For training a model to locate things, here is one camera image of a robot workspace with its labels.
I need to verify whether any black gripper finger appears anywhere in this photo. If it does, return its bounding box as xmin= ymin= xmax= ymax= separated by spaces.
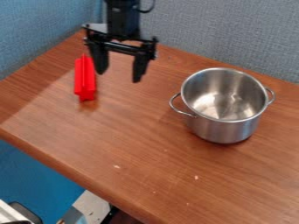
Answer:
xmin=132 ymin=54 xmax=150 ymax=83
xmin=88 ymin=44 xmax=108 ymax=74

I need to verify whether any white grey box under table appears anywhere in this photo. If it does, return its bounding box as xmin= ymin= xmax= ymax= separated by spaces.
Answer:
xmin=56 ymin=191 xmax=109 ymax=224

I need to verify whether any red star-shaped block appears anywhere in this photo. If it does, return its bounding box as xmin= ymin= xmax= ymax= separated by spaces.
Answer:
xmin=73 ymin=54 xmax=96 ymax=102

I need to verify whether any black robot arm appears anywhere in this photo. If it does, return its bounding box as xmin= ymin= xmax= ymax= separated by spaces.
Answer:
xmin=81 ymin=0 xmax=158 ymax=83

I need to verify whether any stainless steel pot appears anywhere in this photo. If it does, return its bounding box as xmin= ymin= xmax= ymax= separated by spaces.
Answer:
xmin=169 ymin=67 xmax=276 ymax=144

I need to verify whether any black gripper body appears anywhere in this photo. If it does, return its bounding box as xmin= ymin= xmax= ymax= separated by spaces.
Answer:
xmin=82 ymin=23 xmax=158 ymax=60

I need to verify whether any black white device corner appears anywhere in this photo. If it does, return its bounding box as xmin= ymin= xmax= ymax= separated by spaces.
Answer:
xmin=0 ymin=199 xmax=42 ymax=224

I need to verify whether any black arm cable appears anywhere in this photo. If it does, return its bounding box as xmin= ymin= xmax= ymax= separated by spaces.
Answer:
xmin=133 ymin=0 xmax=156 ymax=14

